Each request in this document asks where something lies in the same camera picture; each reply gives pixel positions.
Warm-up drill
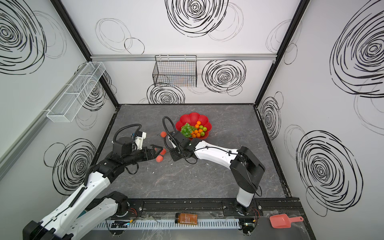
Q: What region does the green fake grape bunch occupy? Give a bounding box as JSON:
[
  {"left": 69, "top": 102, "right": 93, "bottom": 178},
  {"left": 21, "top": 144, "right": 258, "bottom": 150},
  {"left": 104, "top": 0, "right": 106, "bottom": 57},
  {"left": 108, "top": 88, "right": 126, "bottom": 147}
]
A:
[{"left": 181, "top": 123, "right": 196, "bottom": 138}]

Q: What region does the red flower-shaped fruit bowl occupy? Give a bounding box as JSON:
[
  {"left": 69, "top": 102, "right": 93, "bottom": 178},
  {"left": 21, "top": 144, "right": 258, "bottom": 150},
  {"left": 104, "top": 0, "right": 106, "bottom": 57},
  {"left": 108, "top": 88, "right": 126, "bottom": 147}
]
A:
[{"left": 176, "top": 113, "right": 212, "bottom": 140}]

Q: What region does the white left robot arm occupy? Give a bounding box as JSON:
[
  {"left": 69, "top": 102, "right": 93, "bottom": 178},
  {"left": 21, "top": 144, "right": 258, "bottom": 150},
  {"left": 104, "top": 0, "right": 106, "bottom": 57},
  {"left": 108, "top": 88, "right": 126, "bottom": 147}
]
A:
[{"left": 23, "top": 137, "right": 164, "bottom": 240}]

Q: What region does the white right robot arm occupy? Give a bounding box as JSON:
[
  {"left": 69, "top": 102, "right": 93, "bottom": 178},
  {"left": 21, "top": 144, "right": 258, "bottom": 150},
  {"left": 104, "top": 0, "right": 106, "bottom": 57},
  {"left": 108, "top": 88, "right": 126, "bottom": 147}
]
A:
[{"left": 165, "top": 131, "right": 266, "bottom": 215}]

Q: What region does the brown bottle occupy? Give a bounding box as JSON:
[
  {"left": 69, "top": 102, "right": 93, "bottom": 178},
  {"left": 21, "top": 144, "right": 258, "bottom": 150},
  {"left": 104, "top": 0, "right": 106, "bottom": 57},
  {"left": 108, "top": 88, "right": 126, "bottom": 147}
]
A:
[{"left": 175, "top": 213, "right": 198, "bottom": 226}]

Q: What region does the pink plastic scoop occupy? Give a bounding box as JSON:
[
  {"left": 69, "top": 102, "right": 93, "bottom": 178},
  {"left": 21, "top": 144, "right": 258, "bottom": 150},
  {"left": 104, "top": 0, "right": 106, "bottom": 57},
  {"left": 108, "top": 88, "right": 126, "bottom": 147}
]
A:
[{"left": 269, "top": 214, "right": 304, "bottom": 229}]

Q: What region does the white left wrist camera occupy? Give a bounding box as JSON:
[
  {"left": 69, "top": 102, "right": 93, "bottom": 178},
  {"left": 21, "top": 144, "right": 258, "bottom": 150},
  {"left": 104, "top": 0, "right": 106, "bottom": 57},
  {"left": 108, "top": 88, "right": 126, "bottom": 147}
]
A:
[{"left": 135, "top": 131, "right": 147, "bottom": 150}]

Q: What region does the clear wall shelf rack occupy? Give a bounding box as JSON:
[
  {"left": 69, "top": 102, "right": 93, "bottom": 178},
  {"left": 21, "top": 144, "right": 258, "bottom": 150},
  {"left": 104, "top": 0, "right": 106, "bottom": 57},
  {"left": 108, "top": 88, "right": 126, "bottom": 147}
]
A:
[{"left": 47, "top": 62, "right": 106, "bottom": 123}]

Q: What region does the black wire basket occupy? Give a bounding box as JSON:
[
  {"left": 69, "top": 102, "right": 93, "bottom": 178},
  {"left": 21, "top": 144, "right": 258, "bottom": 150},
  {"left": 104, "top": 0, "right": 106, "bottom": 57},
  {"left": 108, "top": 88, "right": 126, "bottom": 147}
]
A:
[{"left": 152, "top": 60, "right": 198, "bottom": 87}]

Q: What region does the white slotted cable duct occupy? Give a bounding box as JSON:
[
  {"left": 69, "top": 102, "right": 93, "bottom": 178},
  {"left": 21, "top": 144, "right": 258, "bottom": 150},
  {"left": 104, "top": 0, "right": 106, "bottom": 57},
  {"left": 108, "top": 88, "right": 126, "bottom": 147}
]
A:
[{"left": 94, "top": 219, "right": 241, "bottom": 231}]

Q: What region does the aluminium wall rail back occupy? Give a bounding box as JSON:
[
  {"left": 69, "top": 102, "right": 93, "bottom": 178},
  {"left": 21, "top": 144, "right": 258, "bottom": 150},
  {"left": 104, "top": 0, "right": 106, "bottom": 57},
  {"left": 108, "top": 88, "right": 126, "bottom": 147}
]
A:
[{"left": 91, "top": 53, "right": 277, "bottom": 62}]

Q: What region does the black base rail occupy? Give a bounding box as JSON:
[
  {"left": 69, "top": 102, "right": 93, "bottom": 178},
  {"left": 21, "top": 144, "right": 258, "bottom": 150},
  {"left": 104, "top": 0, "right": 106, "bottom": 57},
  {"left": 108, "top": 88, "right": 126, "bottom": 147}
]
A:
[{"left": 127, "top": 198, "right": 303, "bottom": 217}]

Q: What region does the black corner frame post left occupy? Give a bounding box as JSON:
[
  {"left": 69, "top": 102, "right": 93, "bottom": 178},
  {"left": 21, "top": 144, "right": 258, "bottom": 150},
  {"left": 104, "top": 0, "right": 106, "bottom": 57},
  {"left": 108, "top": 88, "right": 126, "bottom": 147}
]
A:
[{"left": 50, "top": 0, "right": 120, "bottom": 109}]

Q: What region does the black corner frame post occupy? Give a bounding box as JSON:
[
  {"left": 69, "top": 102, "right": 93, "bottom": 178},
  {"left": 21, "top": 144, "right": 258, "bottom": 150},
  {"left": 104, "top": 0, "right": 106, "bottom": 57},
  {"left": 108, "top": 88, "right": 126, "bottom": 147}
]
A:
[
  {"left": 50, "top": 0, "right": 120, "bottom": 109},
  {"left": 254, "top": 0, "right": 310, "bottom": 107}
]

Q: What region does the black corner frame post right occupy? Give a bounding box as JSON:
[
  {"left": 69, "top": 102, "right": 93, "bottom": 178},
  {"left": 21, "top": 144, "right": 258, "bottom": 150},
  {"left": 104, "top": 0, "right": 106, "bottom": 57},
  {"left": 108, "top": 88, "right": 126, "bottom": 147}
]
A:
[{"left": 254, "top": 0, "right": 310, "bottom": 107}]

